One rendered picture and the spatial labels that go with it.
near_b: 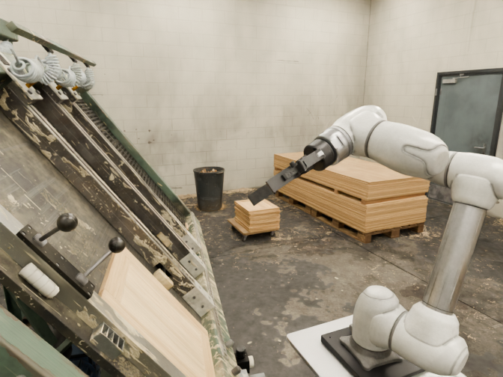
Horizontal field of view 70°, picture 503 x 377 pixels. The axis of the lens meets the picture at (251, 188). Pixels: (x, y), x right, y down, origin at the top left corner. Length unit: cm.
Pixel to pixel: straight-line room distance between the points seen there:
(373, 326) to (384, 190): 332
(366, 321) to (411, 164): 77
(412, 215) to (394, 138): 427
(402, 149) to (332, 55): 703
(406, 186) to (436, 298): 358
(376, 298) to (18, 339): 115
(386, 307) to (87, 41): 576
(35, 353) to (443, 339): 116
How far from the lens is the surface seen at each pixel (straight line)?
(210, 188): 563
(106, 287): 103
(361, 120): 96
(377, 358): 158
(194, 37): 665
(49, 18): 645
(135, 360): 96
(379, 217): 474
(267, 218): 454
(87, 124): 195
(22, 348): 67
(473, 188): 138
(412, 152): 88
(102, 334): 88
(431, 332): 141
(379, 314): 146
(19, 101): 139
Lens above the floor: 176
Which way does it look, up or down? 14 degrees down
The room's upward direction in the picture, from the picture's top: straight up
